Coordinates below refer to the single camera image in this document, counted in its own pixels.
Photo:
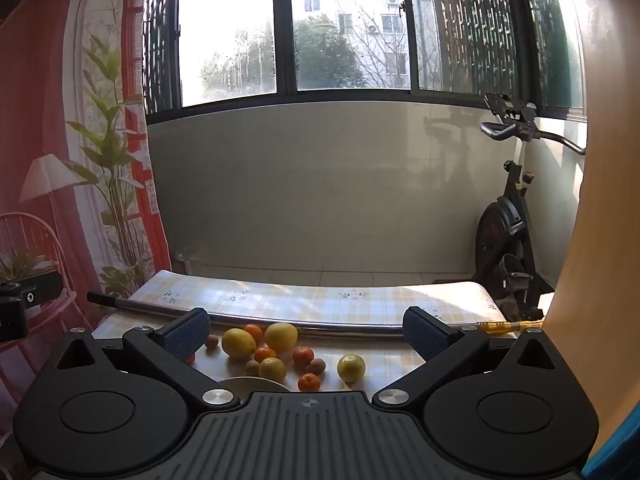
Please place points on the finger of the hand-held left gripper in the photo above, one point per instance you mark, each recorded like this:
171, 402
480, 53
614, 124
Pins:
40, 287

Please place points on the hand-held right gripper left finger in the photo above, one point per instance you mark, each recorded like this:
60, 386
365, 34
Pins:
187, 332

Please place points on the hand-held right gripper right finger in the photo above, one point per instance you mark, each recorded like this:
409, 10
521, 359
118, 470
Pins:
425, 332

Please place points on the beige bowl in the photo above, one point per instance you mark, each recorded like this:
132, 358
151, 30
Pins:
255, 385

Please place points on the large yellow lemon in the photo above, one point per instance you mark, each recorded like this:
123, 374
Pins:
281, 336

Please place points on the long metal pole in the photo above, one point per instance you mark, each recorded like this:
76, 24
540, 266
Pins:
325, 325

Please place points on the checkered floral tablecloth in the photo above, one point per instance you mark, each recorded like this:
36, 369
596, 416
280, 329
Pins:
300, 297

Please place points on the black exercise bike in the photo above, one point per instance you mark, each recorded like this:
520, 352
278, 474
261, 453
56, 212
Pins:
502, 240

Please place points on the blue object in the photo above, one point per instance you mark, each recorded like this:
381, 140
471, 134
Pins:
617, 450

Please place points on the black framed window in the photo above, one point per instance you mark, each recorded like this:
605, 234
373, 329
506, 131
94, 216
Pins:
282, 30

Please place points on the printed wall cloth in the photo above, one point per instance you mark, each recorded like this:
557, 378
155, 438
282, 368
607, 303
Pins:
75, 160

